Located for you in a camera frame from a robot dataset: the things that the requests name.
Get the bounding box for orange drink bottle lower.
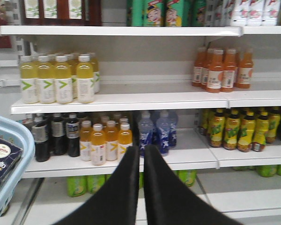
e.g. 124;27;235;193
91;123;106;166

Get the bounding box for light blue plastic basket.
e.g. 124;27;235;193
0;116;35;216

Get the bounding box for Chocofello cookie box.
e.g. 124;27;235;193
0;138;22;186

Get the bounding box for yellow-green drink bottle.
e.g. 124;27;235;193
76;54;95;104
20;56;38;104
54;56;73;104
37;56;55;104

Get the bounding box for yellow iced tea bottle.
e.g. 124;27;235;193
223;109;240;150

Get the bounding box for orange juice bottle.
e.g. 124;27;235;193
206;49;223;93
236;48;253;89

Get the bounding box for orange juice bottle front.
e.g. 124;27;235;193
206;49;223;93

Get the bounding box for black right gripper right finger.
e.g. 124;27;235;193
144;145;239;225

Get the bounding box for blue water bottle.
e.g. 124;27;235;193
138;111;153;154

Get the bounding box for dark drink bottle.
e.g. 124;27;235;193
32;116;50;162

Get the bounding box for white drinks shelf unit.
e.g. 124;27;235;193
0;25;281;225

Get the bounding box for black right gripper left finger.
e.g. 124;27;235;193
55;146;140;225

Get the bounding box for orange juice bottle right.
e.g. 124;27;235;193
236;48;253;89

